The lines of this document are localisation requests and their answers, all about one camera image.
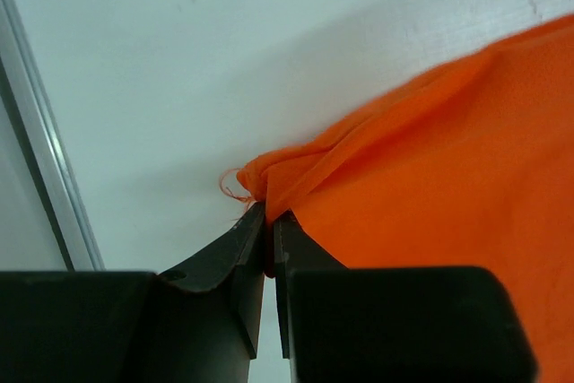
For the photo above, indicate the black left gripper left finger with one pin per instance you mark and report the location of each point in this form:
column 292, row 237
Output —
column 195, row 322

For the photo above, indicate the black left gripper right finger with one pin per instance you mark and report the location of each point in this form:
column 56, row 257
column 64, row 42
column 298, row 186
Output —
column 413, row 324

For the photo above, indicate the orange t shirt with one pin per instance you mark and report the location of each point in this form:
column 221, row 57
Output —
column 469, row 163

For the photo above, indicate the aluminium frame rail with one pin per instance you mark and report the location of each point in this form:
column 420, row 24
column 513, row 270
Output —
column 49, row 166

